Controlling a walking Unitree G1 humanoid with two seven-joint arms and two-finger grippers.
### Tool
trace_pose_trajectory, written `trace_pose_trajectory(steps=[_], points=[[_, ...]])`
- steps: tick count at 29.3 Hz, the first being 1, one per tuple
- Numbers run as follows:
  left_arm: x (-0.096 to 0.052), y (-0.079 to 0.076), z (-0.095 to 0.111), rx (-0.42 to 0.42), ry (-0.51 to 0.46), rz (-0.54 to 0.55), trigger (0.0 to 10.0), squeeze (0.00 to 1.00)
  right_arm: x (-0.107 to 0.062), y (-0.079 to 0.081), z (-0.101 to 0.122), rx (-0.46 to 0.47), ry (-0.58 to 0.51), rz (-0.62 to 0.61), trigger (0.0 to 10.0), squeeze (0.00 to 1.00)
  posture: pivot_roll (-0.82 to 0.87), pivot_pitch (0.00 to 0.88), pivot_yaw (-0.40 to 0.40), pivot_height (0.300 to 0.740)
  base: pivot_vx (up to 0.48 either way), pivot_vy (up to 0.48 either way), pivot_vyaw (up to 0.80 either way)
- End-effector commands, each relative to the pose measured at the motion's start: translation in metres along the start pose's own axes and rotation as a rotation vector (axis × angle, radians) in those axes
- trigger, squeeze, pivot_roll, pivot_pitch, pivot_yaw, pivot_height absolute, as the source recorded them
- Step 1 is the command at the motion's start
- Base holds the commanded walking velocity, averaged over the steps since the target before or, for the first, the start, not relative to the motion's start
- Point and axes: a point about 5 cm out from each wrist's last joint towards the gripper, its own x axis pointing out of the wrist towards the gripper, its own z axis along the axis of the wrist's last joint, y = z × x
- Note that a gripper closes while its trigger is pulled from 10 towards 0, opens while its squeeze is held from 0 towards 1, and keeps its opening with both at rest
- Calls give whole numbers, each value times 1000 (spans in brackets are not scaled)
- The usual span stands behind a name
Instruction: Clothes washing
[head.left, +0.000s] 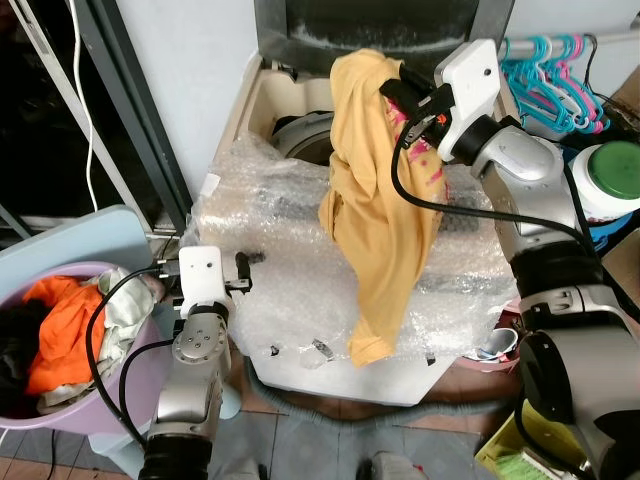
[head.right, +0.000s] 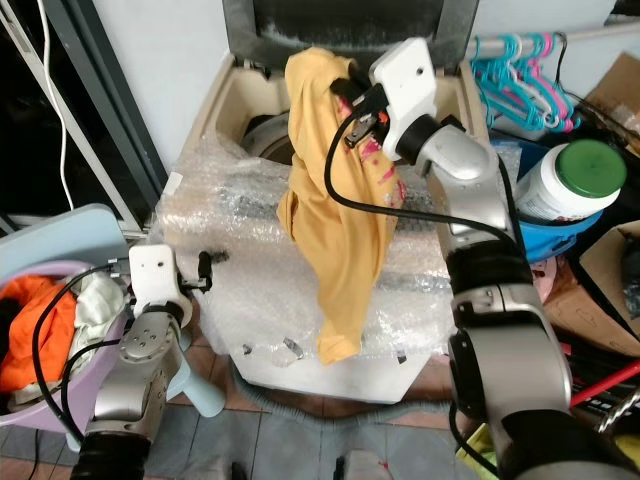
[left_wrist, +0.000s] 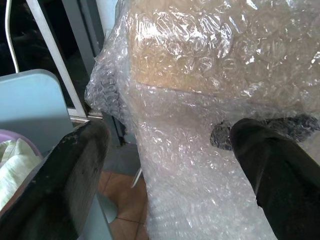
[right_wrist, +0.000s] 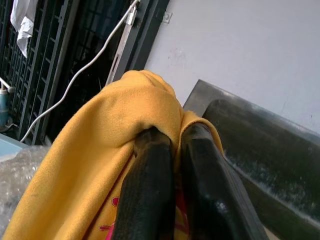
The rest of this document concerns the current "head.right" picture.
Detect yellow garment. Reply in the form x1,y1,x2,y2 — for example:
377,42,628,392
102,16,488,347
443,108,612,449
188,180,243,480
276,48,403,367

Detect dark washing machine lid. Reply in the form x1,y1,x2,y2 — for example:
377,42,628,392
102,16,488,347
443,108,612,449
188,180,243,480
222,0,481,76

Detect cream top-load washing machine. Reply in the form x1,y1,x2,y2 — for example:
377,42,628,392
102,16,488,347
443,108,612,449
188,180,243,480
154,0,499,408

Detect clear bubble wrap sheet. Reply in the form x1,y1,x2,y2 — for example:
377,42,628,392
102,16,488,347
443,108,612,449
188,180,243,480
154,130,461,363

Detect pale white garment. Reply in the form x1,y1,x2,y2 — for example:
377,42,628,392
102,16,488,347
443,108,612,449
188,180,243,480
74,270,133,353

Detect teal and pink hangers bunch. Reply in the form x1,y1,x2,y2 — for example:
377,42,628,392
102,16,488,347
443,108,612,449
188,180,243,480
468,31,583,137

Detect orange garment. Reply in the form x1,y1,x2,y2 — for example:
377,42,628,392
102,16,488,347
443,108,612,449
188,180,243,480
0,277,77,393

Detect purple plastic laundry basket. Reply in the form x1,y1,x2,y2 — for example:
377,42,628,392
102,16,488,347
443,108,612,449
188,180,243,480
0,261,126,434

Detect white jar with green lid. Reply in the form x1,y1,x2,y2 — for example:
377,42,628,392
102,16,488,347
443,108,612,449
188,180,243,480
514,138,630,224

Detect brown cardboard box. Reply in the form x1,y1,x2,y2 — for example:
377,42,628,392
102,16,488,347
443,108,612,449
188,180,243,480
582,52,640,153
544,220,640,346

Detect grey robot foot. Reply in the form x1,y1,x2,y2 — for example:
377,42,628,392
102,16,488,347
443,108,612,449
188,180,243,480
334,449,403,480

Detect yellow green packet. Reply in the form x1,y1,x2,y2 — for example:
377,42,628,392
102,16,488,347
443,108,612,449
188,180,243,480
454,424,503,480

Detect red stick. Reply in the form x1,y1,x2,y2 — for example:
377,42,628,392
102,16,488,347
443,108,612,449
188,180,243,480
566,384,640,411

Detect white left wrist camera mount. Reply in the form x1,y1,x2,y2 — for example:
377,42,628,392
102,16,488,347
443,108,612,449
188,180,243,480
129,243,192,309

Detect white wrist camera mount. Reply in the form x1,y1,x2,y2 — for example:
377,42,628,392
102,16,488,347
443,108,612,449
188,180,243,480
129,243,192,309
369,37,440,153

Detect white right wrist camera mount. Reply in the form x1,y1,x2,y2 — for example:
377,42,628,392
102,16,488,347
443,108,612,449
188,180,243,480
369,37,440,153

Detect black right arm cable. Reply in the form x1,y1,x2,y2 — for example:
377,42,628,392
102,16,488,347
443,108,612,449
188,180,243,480
324,118,521,251

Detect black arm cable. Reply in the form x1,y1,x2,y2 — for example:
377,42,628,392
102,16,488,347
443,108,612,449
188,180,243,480
32,260,136,446
324,118,521,251

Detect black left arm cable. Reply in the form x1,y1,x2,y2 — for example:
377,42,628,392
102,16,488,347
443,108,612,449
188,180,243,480
32,260,136,446

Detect dark door frame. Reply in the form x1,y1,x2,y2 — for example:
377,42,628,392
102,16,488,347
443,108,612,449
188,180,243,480
46,0,167,238

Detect white wall cable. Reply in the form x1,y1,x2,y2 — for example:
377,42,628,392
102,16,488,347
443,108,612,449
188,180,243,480
37,0,77,213

